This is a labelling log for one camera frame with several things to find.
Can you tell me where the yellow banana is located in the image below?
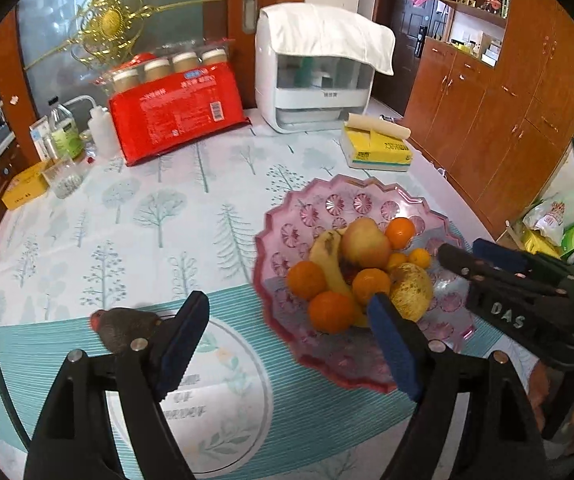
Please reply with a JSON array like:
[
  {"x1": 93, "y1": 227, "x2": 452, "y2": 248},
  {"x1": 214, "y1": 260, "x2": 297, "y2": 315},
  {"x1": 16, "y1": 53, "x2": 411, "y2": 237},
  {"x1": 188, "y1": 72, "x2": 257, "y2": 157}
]
[{"x1": 309, "y1": 230, "x2": 370, "y2": 328}]

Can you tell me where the small yellow box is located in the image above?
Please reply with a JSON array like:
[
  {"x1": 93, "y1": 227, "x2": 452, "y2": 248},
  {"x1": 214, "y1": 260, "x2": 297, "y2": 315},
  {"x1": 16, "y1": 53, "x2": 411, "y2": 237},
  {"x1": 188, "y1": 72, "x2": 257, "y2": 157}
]
[{"x1": 2, "y1": 162, "x2": 50, "y2": 210}]

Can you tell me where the yellow plastic bag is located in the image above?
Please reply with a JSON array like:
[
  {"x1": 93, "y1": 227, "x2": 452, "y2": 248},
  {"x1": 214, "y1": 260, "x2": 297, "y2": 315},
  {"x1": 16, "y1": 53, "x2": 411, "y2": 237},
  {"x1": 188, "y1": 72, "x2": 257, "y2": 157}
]
[{"x1": 522, "y1": 230, "x2": 562, "y2": 257}]

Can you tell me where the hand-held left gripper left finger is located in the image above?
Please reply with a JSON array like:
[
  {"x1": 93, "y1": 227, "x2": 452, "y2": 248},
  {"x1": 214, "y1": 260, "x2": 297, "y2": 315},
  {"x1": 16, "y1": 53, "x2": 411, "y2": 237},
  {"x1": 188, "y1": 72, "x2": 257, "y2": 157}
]
[{"x1": 23, "y1": 290, "x2": 211, "y2": 480}]

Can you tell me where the gold door ornament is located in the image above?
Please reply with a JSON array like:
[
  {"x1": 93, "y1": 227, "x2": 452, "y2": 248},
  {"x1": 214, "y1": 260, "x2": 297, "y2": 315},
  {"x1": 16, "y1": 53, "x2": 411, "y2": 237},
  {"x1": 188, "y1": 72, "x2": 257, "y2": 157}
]
[{"x1": 69, "y1": 0, "x2": 142, "y2": 63}]

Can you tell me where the blue and white carton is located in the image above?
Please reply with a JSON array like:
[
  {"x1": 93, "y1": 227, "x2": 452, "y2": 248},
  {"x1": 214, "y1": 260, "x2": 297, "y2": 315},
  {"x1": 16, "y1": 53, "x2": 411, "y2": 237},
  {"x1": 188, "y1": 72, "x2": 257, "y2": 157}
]
[{"x1": 30, "y1": 116, "x2": 58, "y2": 161}]

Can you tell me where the white countertop appliance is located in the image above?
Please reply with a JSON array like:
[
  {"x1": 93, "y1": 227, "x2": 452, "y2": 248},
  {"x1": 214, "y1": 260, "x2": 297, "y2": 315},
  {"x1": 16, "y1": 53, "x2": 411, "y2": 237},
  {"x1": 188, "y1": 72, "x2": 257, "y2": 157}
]
[{"x1": 255, "y1": 4, "x2": 374, "y2": 134}]

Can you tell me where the pink glass fruit plate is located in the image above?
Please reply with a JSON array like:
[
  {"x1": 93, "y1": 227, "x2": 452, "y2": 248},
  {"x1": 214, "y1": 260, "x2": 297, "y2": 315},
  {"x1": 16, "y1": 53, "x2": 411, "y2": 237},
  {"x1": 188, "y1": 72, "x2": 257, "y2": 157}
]
[{"x1": 253, "y1": 174, "x2": 478, "y2": 393}]

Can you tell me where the yellow-green speckled pear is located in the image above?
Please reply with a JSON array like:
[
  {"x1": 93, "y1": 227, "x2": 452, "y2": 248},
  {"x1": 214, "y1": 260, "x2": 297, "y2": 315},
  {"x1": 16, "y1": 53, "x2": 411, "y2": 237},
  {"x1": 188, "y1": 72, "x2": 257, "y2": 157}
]
[{"x1": 389, "y1": 262, "x2": 434, "y2": 322}]

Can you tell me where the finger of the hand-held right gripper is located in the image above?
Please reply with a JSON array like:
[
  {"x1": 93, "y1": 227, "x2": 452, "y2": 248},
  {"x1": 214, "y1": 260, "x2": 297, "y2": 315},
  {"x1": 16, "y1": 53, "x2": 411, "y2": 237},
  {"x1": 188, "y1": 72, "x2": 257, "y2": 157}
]
[
  {"x1": 437, "y1": 243, "x2": 568, "y2": 299},
  {"x1": 472, "y1": 238, "x2": 574, "y2": 289}
]

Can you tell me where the cardboard box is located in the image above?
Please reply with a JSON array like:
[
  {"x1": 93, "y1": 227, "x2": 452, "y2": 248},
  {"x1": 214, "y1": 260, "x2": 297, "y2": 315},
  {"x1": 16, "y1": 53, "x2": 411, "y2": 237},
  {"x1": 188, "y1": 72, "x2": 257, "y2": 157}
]
[{"x1": 497, "y1": 225, "x2": 528, "y2": 252}]

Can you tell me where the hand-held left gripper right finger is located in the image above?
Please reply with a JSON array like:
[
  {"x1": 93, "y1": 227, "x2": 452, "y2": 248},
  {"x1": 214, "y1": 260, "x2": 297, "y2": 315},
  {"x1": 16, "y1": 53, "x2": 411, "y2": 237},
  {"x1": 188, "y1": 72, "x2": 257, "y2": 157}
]
[{"x1": 367, "y1": 292, "x2": 548, "y2": 480}]

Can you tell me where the red apple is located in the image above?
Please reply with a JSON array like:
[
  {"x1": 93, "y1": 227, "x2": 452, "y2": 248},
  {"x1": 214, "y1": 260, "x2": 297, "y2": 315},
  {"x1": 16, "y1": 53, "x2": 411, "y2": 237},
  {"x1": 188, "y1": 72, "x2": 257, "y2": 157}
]
[{"x1": 342, "y1": 217, "x2": 392, "y2": 268}]

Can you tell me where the yellow tissue pack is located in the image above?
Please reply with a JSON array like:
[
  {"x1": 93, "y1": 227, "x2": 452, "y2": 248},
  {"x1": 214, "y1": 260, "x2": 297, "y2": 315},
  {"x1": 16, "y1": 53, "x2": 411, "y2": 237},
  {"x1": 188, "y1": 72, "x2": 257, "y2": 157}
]
[{"x1": 341, "y1": 112, "x2": 414, "y2": 172}]

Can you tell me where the white cloth cover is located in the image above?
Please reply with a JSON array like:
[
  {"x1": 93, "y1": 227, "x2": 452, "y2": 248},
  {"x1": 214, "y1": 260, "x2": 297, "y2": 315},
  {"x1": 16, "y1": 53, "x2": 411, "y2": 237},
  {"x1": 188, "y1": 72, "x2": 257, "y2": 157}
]
[{"x1": 259, "y1": 2, "x2": 396, "y2": 75}]

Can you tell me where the tree print tablecloth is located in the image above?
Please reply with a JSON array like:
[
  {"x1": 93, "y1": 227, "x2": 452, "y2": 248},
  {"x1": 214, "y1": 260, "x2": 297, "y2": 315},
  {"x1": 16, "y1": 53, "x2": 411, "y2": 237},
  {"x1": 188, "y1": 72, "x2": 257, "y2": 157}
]
[{"x1": 0, "y1": 105, "x2": 542, "y2": 480}]

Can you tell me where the clear glass cup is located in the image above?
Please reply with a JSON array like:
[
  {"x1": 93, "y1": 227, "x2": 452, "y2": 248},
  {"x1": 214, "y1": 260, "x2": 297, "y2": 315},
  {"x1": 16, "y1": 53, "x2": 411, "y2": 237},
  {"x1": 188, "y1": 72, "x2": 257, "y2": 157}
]
[{"x1": 42, "y1": 156, "x2": 90, "y2": 199}]

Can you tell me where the green label bottle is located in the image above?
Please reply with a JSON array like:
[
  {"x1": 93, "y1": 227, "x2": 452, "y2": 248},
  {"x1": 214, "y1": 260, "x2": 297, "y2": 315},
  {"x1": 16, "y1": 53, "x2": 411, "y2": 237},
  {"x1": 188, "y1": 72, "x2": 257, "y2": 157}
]
[{"x1": 49, "y1": 105, "x2": 84, "y2": 161}]

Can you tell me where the white squeeze bottle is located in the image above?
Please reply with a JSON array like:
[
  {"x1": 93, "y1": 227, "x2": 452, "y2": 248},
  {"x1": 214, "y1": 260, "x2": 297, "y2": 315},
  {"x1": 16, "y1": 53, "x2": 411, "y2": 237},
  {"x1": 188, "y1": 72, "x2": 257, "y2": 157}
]
[{"x1": 67, "y1": 95, "x2": 120, "y2": 158}]

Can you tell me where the wooden wall cabinet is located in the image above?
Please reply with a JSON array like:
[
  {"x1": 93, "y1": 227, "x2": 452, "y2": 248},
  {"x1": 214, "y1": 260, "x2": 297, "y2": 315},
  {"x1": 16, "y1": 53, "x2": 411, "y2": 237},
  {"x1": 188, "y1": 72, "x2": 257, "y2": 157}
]
[{"x1": 404, "y1": 0, "x2": 574, "y2": 241}]

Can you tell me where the dark front door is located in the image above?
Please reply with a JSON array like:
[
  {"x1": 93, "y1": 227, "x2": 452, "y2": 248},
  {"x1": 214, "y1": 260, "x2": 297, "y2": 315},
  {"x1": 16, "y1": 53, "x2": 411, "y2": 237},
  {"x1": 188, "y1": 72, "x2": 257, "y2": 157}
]
[{"x1": 392, "y1": 0, "x2": 440, "y2": 61}]

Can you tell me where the dark avocado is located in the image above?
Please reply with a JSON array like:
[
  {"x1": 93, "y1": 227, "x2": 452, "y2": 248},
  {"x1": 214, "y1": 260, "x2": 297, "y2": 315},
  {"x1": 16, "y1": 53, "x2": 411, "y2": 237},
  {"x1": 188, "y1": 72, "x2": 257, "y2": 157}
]
[{"x1": 98, "y1": 308, "x2": 168, "y2": 368}]

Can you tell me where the red jar multipack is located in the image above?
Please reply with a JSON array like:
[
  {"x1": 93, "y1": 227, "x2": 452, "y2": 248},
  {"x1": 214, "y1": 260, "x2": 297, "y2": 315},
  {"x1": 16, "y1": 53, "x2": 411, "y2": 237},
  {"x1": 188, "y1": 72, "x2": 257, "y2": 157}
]
[{"x1": 92, "y1": 40, "x2": 250, "y2": 166}]

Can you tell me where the white plastic bag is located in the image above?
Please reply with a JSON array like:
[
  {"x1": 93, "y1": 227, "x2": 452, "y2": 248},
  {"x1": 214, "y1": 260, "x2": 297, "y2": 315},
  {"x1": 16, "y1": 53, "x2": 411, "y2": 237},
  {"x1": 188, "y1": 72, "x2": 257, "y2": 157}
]
[{"x1": 522, "y1": 200, "x2": 568, "y2": 246}]

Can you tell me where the orange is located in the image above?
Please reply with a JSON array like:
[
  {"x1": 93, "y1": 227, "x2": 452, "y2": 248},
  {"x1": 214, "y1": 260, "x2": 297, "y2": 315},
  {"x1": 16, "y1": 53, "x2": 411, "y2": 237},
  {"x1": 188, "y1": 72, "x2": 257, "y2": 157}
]
[
  {"x1": 384, "y1": 216, "x2": 416, "y2": 250},
  {"x1": 352, "y1": 268, "x2": 392, "y2": 307},
  {"x1": 287, "y1": 261, "x2": 328, "y2": 301},
  {"x1": 308, "y1": 291, "x2": 355, "y2": 334}
]

